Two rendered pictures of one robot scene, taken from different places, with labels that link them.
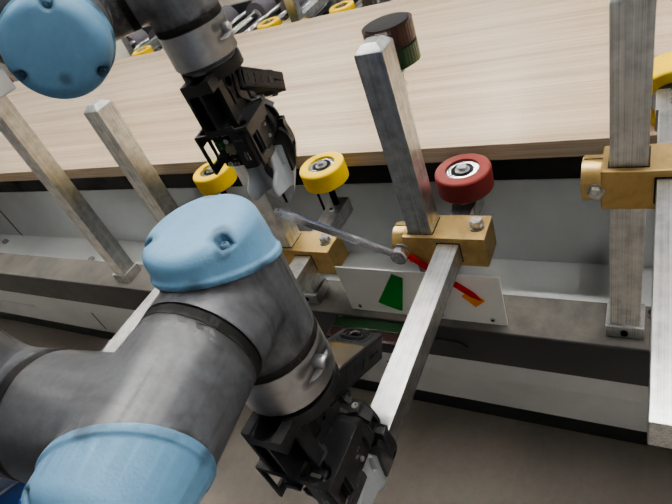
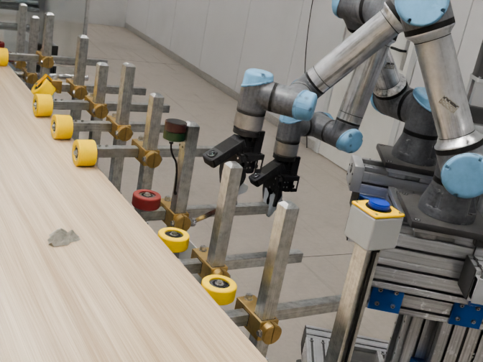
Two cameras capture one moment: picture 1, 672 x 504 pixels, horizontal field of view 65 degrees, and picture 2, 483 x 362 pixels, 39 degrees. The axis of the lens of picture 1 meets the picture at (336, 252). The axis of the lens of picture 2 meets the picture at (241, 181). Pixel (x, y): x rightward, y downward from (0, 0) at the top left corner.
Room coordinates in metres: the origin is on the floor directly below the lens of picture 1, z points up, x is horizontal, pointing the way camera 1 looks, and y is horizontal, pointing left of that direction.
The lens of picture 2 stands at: (2.24, 0.57, 1.63)
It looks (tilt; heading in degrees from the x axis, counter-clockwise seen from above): 20 degrees down; 198
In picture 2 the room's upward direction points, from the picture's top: 11 degrees clockwise
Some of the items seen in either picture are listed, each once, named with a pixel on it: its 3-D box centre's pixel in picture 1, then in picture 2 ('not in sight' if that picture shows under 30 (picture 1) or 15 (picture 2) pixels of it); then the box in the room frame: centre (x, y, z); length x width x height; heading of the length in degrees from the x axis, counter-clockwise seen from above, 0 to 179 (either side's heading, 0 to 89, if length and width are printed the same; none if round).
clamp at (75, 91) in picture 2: not in sight; (76, 88); (-0.07, -0.92, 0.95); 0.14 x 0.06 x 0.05; 51
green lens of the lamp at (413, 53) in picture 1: (393, 53); (174, 134); (0.62, -0.16, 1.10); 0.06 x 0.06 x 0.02
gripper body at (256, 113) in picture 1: (232, 112); (244, 150); (0.61, 0.05, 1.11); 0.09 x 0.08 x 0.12; 152
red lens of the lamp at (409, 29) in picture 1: (388, 32); (175, 126); (0.62, -0.16, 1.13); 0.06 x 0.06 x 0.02
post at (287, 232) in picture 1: (278, 221); (218, 249); (0.74, 0.07, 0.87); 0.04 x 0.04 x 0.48; 51
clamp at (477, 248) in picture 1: (443, 238); (172, 215); (0.57, -0.15, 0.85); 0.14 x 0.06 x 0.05; 51
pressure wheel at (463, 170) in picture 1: (468, 198); (144, 211); (0.62, -0.21, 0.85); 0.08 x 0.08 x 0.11
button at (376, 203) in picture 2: not in sight; (379, 205); (1.06, 0.46, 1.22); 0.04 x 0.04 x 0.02
